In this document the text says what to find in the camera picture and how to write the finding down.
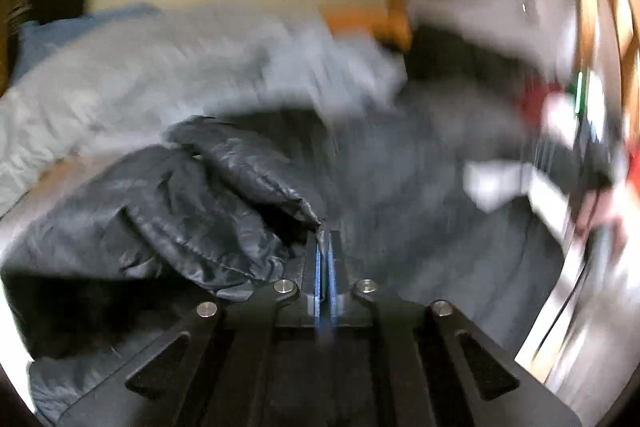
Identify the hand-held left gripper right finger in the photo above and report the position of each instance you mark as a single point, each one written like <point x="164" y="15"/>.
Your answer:
<point x="334" y="257"/>

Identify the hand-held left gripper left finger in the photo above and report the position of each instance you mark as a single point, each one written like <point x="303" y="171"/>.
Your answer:
<point x="316" y="257"/>

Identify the black quilted down jacket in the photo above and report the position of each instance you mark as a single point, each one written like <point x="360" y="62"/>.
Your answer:
<point x="200" y="207"/>

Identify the person's right hand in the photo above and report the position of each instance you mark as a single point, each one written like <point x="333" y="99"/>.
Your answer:
<point x="605" y="217"/>

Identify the grey garment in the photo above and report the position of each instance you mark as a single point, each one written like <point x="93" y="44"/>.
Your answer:
<point x="475" y="122"/>

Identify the black puffy coat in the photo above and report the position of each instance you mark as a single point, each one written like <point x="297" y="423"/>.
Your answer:
<point x="450" y="52"/>

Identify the orange pillow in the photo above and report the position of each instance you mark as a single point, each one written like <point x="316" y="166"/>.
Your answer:
<point x="360" y="19"/>

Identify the light blue duvet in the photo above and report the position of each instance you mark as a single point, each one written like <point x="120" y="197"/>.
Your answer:
<point x="150" y="72"/>

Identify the blue pillow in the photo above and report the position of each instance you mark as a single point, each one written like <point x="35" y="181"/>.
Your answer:
<point x="45" y="47"/>

